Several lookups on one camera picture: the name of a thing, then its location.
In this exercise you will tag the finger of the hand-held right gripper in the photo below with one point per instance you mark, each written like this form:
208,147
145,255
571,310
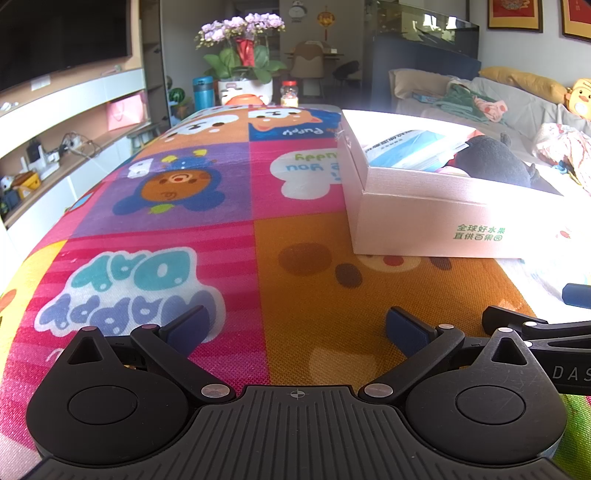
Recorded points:
577,295
491,316

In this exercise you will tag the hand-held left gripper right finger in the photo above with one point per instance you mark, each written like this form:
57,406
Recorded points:
408,330

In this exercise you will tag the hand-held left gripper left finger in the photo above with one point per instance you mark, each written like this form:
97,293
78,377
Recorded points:
187,330

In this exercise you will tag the white cardboard box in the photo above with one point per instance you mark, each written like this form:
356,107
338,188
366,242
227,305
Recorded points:
415,221

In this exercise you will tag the black plush toy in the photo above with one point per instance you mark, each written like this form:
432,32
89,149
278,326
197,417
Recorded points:
494,159

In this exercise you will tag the blue and white packet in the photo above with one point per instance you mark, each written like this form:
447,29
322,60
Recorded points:
415,147

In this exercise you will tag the colourful cartoon play mat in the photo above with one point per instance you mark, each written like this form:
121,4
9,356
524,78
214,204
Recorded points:
184,230

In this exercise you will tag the pink floral cloth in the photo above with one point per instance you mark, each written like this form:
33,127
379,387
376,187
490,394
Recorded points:
565,143

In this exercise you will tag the grey sofa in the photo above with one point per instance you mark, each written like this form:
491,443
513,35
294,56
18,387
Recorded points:
521,106

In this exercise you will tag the yellow duck plush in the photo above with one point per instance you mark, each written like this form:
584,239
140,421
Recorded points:
581,94

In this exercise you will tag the pink pig toy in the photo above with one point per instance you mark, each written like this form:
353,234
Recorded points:
490,108

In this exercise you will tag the yellow toy house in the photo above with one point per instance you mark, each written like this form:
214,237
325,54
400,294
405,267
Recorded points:
24,184

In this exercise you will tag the green clothing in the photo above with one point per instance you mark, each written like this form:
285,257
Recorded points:
461,99

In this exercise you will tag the yellow pillow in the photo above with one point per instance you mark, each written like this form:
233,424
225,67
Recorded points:
521,81

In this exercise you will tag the white router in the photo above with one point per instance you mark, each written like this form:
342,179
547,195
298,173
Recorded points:
41,161

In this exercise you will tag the pink paper bag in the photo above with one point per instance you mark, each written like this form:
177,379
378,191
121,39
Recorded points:
127,114

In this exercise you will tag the flat blue box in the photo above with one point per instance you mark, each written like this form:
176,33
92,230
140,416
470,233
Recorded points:
427,96

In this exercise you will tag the watermelon ball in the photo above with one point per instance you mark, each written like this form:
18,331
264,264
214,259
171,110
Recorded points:
178,95

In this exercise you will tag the blue thermos bottle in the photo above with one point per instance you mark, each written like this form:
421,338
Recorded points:
203,94

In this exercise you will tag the orange round toy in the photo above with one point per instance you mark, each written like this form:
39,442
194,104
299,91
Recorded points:
242,99

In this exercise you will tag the beige pillow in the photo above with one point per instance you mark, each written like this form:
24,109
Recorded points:
415,81

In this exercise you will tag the red lidded clear jar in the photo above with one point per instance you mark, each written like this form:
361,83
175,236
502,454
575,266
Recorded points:
289,94

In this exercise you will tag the black chair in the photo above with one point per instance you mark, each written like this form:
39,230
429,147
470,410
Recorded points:
347,70

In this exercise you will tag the dark blue cabinet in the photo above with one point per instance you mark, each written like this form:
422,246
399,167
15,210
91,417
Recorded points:
415,57

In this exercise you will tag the potted purple orchid plant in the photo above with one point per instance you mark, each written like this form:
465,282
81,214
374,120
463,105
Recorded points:
240,60

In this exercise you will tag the red framed picture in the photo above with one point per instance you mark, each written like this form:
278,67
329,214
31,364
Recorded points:
579,16
515,14

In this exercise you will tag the dining table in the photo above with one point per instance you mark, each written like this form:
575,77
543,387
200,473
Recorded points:
334,54

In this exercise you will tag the beige dining chair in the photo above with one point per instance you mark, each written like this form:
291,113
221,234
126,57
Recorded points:
308,62

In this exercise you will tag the glass fish tank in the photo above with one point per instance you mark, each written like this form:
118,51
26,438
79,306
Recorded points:
420,27

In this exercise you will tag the black television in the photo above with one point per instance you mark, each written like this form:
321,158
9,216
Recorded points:
55,37

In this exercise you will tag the yellow hanging ornament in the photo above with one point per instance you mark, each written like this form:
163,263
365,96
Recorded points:
324,18

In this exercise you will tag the white wall shelf unit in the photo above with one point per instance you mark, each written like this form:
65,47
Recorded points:
78,94

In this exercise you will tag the round wall clock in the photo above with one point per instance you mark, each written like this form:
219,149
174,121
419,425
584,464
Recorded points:
296,8

